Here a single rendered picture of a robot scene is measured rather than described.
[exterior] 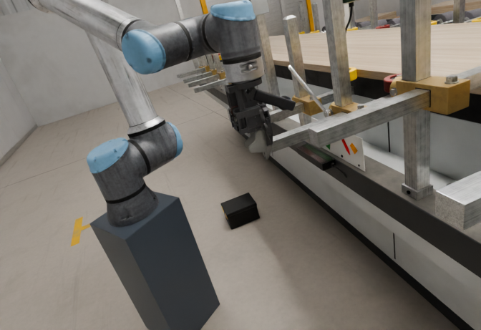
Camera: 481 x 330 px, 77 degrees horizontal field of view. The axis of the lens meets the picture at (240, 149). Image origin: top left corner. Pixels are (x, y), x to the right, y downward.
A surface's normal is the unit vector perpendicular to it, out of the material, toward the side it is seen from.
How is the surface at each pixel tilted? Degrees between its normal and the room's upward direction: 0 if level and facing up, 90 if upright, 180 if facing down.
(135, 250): 90
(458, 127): 90
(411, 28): 90
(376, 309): 0
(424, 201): 0
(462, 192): 0
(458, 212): 90
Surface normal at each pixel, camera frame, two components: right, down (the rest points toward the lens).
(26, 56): 0.40, 0.28
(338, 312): -0.24, -0.89
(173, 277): 0.79, 0.06
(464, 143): -0.92, 0.33
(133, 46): -0.58, 0.48
